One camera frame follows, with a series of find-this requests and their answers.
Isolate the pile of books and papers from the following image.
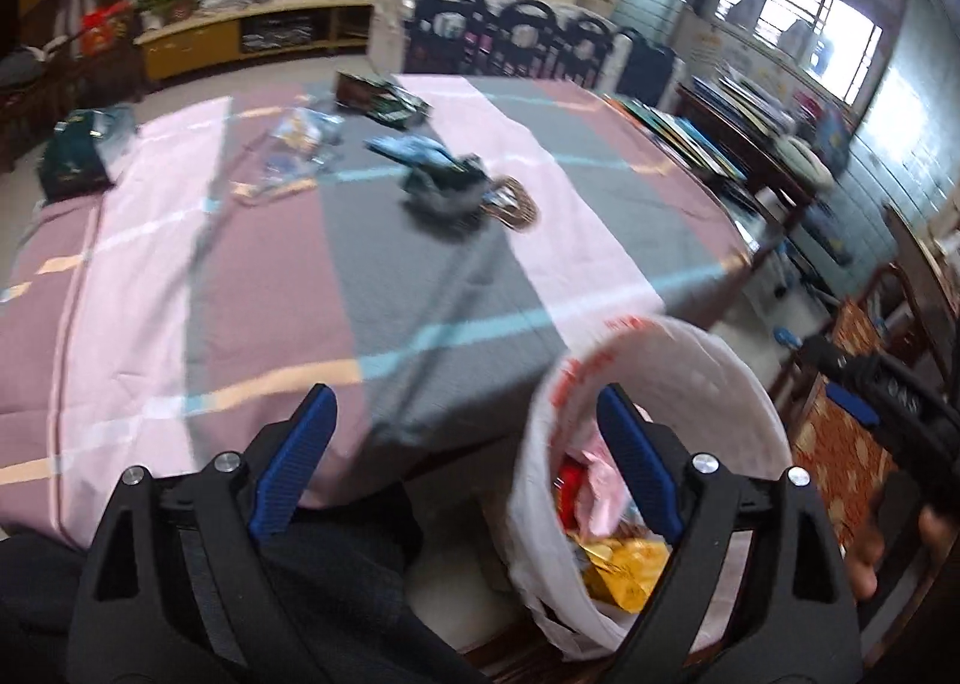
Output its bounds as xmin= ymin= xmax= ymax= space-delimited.
xmin=694 ymin=73 xmax=796 ymax=130

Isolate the dark green foil packet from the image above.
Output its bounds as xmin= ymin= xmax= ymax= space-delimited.
xmin=397 ymin=155 xmax=496 ymax=235

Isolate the dark wooden side table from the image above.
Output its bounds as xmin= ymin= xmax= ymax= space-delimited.
xmin=675 ymin=80 xmax=837 ymax=220

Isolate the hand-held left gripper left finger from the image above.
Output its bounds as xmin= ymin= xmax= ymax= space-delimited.
xmin=66 ymin=384 xmax=338 ymax=684

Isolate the yellow plastic bag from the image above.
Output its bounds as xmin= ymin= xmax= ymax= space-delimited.
xmin=566 ymin=534 xmax=672 ymax=614

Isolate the pink plastic bag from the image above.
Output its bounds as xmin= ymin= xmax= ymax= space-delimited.
xmin=577 ymin=421 xmax=638 ymax=542

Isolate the wooden chair patterned cushion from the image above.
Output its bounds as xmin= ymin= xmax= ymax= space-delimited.
xmin=772 ymin=204 xmax=960 ymax=655

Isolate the brown round snack packet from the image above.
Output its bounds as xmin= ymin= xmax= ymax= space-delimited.
xmin=480 ymin=175 xmax=542 ymax=233

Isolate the window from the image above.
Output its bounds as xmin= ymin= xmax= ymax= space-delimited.
xmin=709 ymin=0 xmax=912 ymax=104

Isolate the green snack packet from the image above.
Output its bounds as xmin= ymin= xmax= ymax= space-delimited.
xmin=334 ymin=70 xmax=434 ymax=130

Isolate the red gift box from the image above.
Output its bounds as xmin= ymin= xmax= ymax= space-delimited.
xmin=75 ymin=5 xmax=128 ymax=55

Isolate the red snack packet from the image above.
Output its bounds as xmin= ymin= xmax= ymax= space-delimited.
xmin=555 ymin=459 xmax=593 ymax=527

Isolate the clear plastic packet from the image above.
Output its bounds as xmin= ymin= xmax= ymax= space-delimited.
xmin=262 ymin=106 xmax=346 ymax=179

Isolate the pale green cushion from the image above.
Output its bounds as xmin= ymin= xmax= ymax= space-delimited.
xmin=769 ymin=133 xmax=837 ymax=190

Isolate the stack of picture books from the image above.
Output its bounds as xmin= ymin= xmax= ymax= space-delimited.
xmin=604 ymin=93 xmax=743 ymax=179

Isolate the light blue plastic bag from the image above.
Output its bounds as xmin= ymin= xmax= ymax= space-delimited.
xmin=364 ymin=133 xmax=451 ymax=167

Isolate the blue white playpen fence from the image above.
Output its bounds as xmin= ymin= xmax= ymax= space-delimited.
xmin=371 ymin=0 xmax=680 ymax=104

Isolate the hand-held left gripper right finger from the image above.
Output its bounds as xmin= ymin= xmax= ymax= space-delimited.
xmin=596 ymin=384 xmax=860 ymax=684

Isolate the trash bin with white bag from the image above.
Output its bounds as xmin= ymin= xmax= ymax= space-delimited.
xmin=504 ymin=313 xmax=797 ymax=659

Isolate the dark green gift bag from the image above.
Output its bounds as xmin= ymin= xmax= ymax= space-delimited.
xmin=39 ymin=108 xmax=137 ymax=201

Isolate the yellow wooden television cabinet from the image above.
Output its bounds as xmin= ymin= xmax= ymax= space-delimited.
xmin=135 ymin=0 xmax=376 ymax=81

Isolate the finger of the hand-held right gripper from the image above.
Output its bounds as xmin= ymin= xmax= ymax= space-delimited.
xmin=823 ymin=382 xmax=882 ymax=428
xmin=799 ymin=335 xmax=856 ymax=386

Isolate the person's right hand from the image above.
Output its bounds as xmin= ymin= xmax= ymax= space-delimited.
xmin=846 ymin=500 xmax=960 ymax=606

